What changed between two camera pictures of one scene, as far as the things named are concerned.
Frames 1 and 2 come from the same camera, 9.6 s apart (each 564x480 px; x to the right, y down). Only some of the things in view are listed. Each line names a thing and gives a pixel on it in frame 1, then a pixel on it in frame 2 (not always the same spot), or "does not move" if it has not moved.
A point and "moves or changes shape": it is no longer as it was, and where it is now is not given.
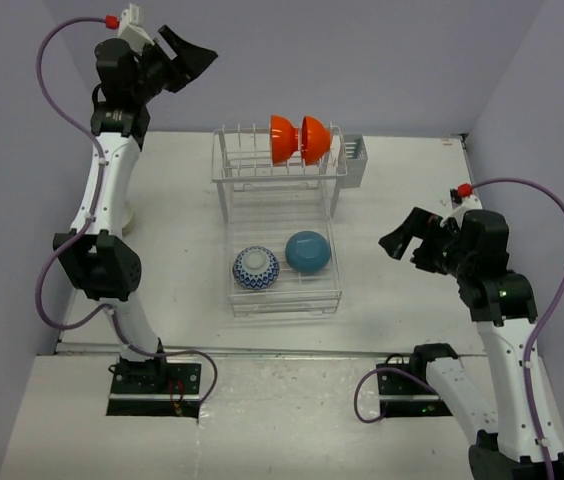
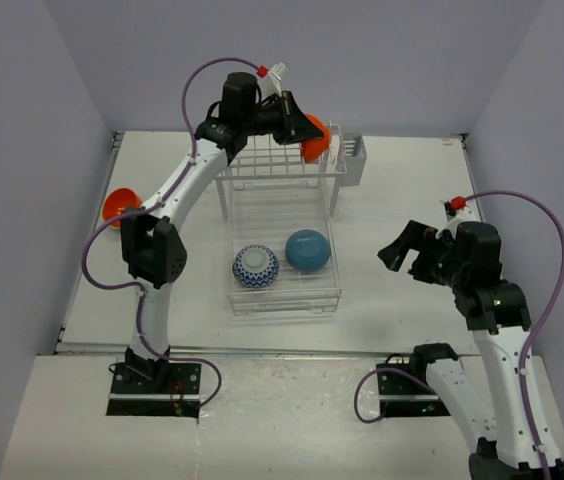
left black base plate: [155, 389] does not move
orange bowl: [316, 141] does not move
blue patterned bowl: [256, 267] does not move
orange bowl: [284, 139] moves or changes shape
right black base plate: [405, 395] does not move
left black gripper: [196, 59] to [301, 128]
